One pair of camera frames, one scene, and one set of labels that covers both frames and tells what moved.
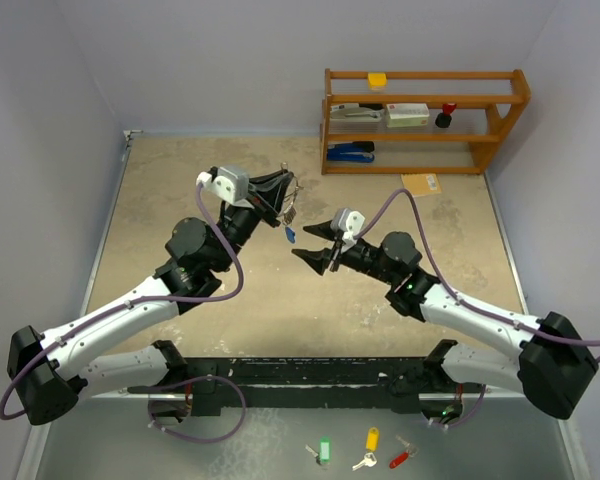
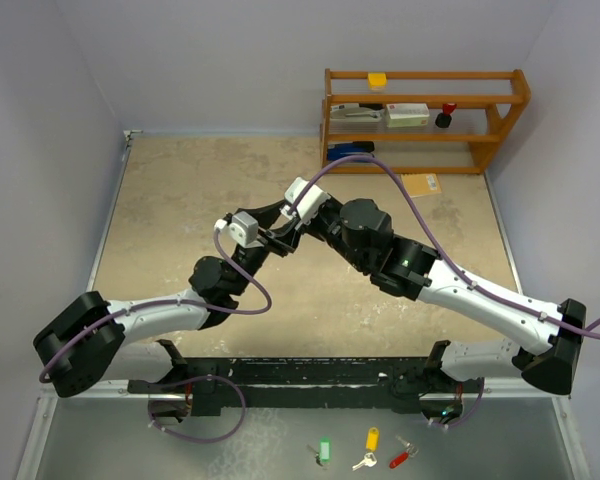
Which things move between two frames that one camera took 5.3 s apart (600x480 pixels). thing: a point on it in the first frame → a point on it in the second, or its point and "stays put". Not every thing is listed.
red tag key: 402,458 stays put
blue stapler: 356,151 stays put
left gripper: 272,189 → 275,240
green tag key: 324,456 stays put
